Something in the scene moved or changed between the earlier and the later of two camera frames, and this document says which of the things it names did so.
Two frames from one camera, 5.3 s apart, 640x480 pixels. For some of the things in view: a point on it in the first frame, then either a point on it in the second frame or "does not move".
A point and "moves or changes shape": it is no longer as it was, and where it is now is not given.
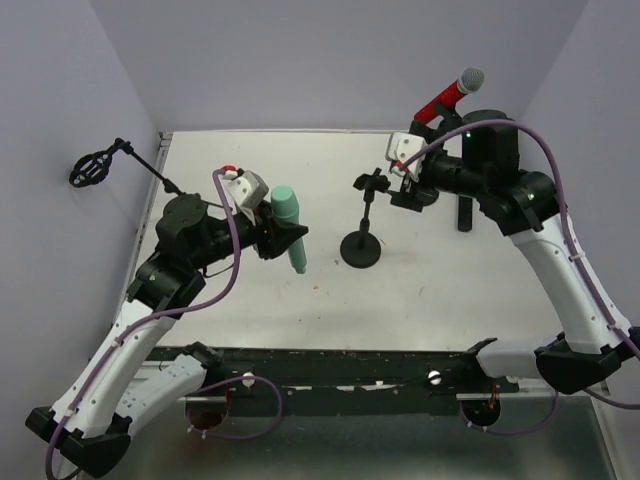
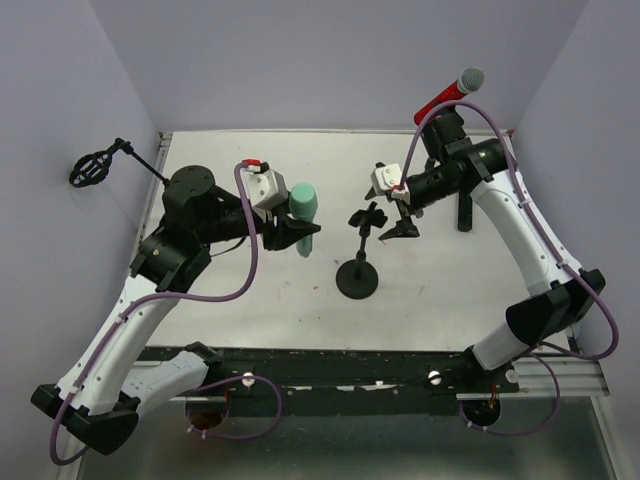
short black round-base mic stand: (362, 248) to (359, 278)
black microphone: (465, 214) does not move
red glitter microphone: (469, 81) does not move
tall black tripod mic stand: (95, 166) does not move
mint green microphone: (285, 205) moves or changes shape
